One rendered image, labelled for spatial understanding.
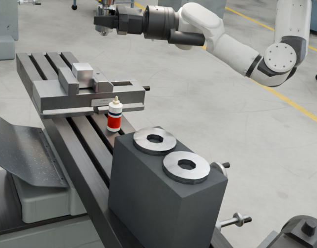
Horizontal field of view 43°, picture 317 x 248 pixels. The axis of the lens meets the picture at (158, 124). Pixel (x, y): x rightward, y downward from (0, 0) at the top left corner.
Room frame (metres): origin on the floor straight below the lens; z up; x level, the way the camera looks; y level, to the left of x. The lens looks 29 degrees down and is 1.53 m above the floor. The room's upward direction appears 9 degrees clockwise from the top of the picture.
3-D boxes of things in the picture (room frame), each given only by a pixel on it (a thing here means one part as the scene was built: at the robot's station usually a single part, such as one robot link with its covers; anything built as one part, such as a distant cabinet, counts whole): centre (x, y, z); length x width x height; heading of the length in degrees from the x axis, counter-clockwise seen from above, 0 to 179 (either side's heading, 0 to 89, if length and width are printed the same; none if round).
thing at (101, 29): (1.04, 0.18, 1.23); 0.05 x 0.05 x 0.05
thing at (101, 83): (1.20, 0.22, 0.99); 0.12 x 0.06 x 0.04; 30
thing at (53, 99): (1.19, 0.24, 0.96); 0.35 x 0.15 x 0.11; 120
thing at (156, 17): (1.06, 0.09, 1.24); 0.13 x 0.12 x 0.10; 14
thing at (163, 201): (0.67, -0.03, 1.00); 0.22 x 0.12 x 0.20; 42
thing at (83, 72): (1.17, 0.26, 1.01); 0.06 x 0.05 x 0.06; 30
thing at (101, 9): (1.04, 0.18, 1.26); 0.05 x 0.05 x 0.01
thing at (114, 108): (1.05, 0.13, 0.96); 0.04 x 0.04 x 0.11
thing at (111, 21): (1.01, 0.18, 1.24); 0.06 x 0.02 x 0.03; 104
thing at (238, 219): (1.21, -0.34, 0.48); 0.22 x 0.06 x 0.06; 122
